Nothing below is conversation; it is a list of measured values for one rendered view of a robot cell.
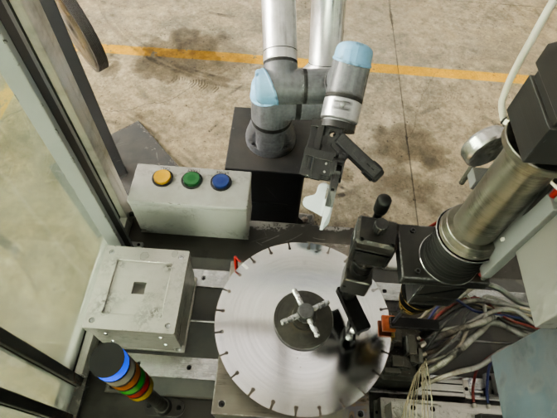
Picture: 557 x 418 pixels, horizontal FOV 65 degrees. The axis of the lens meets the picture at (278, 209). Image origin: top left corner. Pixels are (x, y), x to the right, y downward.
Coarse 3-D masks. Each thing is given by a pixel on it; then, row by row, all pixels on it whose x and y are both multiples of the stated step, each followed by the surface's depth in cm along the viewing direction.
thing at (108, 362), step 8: (104, 344) 58; (112, 344) 58; (96, 352) 57; (104, 352) 57; (112, 352) 57; (120, 352) 57; (96, 360) 57; (104, 360) 57; (112, 360) 57; (120, 360) 57; (128, 360) 59; (96, 368) 56; (104, 368) 56; (112, 368) 56; (120, 368) 56; (96, 376) 56; (104, 376) 56; (112, 376) 56; (120, 376) 58
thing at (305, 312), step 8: (296, 296) 79; (304, 304) 78; (320, 304) 78; (328, 304) 79; (304, 312) 77; (312, 312) 77; (288, 320) 77; (304, 320) 77; (312, 320) 77; (312, 328) 76
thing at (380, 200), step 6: (378, 198) 58; (384, 198) 57; (390, 198) 58; (378, 204) 58; (384, 204) 57; (390, 204) 58; (378, 210) 59; (384, 210) 58; (372, 216) 62; (378, 216) 60
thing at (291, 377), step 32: (256, 256) 88; (288, 256) 89; (320, 256) 89; (224, 288) 85; (256, 288) 85; (288, 288) 85; (320, 288) 85; (224, 320) 81; (256, 320) 81; (224, 352) 78; (256, 352) 78; (288, 352) 79; (320, 352) 79; (352, 352) 79; (384, 352) 79; (256, 384) 75; (288, 384) 76; (320, 384) 76; (352, 384) 76
